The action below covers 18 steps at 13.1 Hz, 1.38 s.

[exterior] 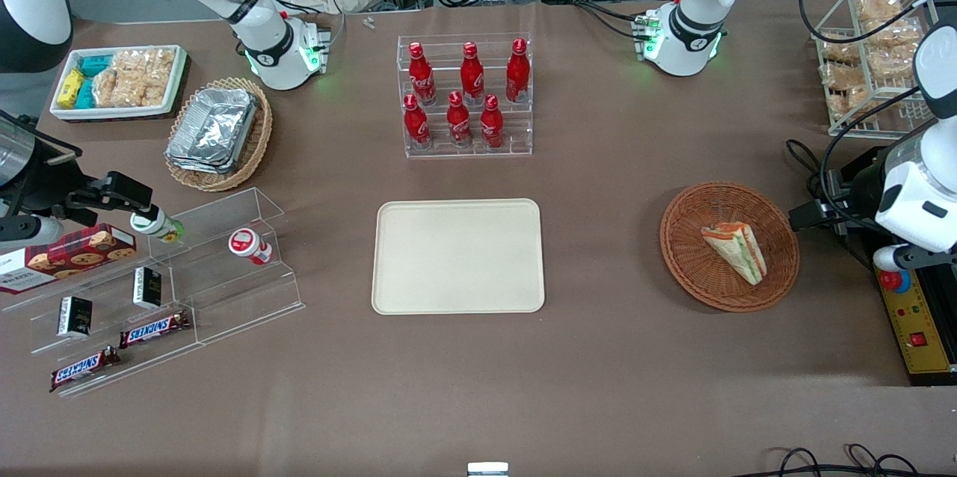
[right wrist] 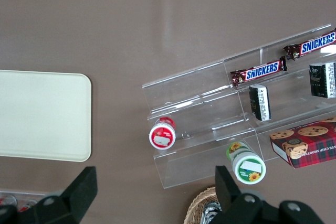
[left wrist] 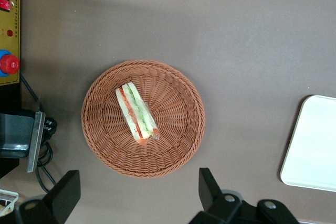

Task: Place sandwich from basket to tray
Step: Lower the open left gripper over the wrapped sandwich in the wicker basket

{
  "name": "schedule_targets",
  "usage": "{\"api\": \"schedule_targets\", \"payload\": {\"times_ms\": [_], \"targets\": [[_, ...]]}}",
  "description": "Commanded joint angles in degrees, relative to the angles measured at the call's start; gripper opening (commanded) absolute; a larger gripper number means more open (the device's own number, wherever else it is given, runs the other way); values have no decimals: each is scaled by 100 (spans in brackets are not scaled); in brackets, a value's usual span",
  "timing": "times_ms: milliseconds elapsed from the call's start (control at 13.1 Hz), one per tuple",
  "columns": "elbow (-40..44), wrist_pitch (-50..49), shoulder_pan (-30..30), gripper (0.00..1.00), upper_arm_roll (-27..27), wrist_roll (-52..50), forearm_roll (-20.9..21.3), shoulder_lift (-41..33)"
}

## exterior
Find black appliance cable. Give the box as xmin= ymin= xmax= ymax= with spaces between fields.
xmin=785 ymin=88 xmax=924 ymax=227

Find black cable loops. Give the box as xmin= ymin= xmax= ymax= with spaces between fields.
xmin=748 ymin=443 xmax=957 ymax=477

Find white rectangular snack tray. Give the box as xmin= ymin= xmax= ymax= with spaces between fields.
xmin=49 ymin=45 xmax=189 ymax=123

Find red cola bottle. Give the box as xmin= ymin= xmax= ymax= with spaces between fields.
xmin=408 ymin=42 xmax=437 ymax=106
xmin=505 ymin=38 xmax=532 ymax=104
xmin=404 ymin=93 xmax=432 ymax=150
xmin=446 ymin=91 xmax=473 ymax=148
xmin=480 ymin=94 xmax=505 ymax=150
xmin=460 ymin=42 xmax=485 ymax=106

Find clear bag fried snacks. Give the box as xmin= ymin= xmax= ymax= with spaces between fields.
xmin=826 ymin=88 xmax=876 ymax=123
xmin=860 ymin=17 xmax=923 ymax=49
xmin=819 ymin=40 xmax=861 ymax=67
xmin=867 ymin=45 xmax=926 ymax=81
xmin=819 ymin=62 xmax=873 ymax=93
xmin=856 ymin=0 xmax=902 ymax=23

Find small white bottle red lid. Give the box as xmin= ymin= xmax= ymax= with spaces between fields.
xmin=228 ymin=229 xmax=274 ymax=266

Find small black box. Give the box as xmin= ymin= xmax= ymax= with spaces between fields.
xmin=133 ymin=267 xmax=163 ymax=311
xmin=58 ymin=296 xmax=94 ymax=339

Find Snickers chocolate bar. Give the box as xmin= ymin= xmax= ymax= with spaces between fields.
xmin=120 ymin=311 xmax=193 ymax=350
xmin=49 ymin=346 xmax=121 ymax=394

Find yellow emergency stop control box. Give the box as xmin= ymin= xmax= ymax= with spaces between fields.
xmin=873 ymin=256 xmax=957 ymax=387

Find yellow snack packet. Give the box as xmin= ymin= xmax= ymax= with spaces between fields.
xmin=58 ymin=70 xmax=86 ymax=108

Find clear acrylic bottle rack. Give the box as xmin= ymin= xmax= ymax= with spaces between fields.
xmin=397 ymin=33 xmax=534 ymax=159

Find clear acrylic stepped shelf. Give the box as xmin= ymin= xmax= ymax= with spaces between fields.
xmin=0 ymin=187 xmax=306 ymax=398

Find beige plastic tray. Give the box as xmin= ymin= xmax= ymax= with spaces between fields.
xmin=372 ymin=198 xmax=546 ymax=315

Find oval tan wicker basket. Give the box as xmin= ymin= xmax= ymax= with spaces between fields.
xmin=164 ymin=77 xmax=274 ymax=192

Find aluminium foil container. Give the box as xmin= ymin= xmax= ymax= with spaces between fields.
xmin=169 ymin=87 xmax=260 ymax=165
xmin=165 ymin=147 xmax=241 ymax=176

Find white wire rack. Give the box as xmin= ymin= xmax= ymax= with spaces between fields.
xmin=811 ymin=0 xmax=944 ymax=138

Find red tartan cookie box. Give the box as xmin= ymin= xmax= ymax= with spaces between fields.
xmin=0 ymin=224 xmax=138 ymax=295

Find triangle sandwich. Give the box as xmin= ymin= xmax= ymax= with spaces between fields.
xmin=701 ymin=221 xmax=769 ymax=286

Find round brown wicker basket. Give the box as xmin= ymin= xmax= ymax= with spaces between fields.
xmin=659 ymin=182 xmax=801 ymax=313

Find clear bag rice crackers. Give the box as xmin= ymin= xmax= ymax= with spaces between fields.
xmin=93 ymin=70 xmax=167 ymax=108
xmin=112 ymin=49 xmax=176 ymax=83

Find white bottle green cap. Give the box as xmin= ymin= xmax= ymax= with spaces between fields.
xmin=130 ymin=206 xmax=185 ymax=244

